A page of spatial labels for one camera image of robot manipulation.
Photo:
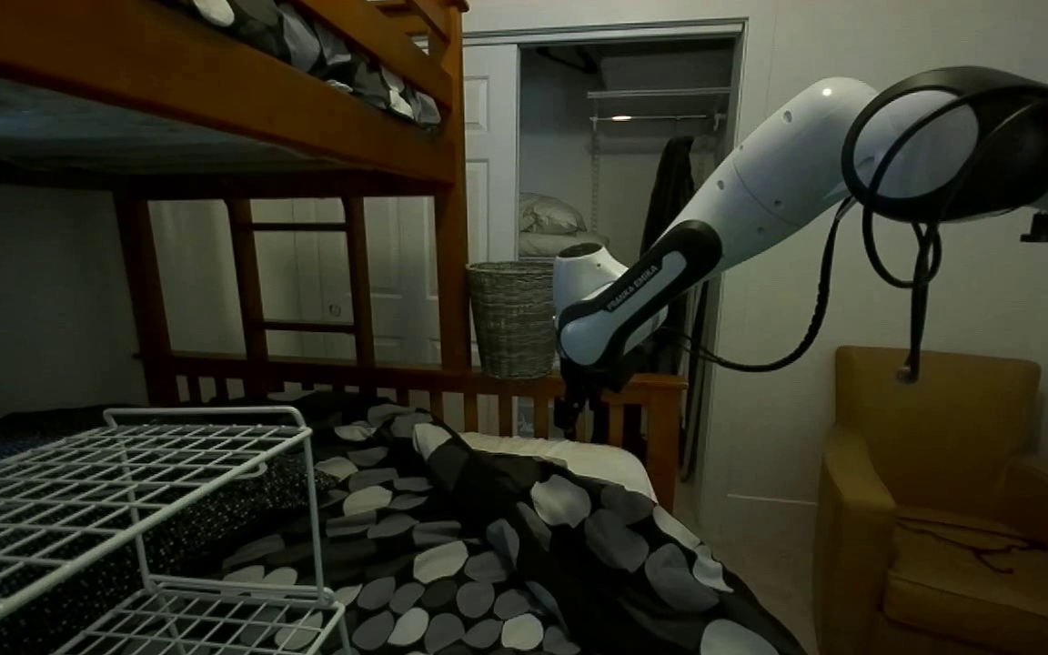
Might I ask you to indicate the white folded pillows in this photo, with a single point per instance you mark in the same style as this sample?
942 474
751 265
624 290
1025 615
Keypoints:
546 224

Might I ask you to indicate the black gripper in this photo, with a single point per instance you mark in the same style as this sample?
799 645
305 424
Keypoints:
582 392

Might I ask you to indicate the wooden bunk bed frame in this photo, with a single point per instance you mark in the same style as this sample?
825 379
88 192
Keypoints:
183 73

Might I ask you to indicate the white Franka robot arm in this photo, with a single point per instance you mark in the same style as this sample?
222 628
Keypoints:
764 182

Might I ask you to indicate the white closet door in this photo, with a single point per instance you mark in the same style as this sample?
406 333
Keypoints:
491 152

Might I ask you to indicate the woven laundry basket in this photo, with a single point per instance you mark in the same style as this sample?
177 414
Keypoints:
512 313

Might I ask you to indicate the dark hanging garment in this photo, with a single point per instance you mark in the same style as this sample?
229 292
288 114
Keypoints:
667 182

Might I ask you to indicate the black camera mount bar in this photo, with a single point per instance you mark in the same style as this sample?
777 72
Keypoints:
1040 227

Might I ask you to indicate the yellow armchair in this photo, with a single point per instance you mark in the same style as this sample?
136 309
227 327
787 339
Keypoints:
947 523

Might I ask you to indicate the white bed sheet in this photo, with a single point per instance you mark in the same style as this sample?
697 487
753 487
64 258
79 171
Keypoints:
573 460

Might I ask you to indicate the black spotted duvet cover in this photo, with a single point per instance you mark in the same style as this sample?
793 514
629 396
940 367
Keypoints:
453 547

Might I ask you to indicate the spotted duvet on bunk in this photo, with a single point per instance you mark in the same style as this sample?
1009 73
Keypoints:
328 57

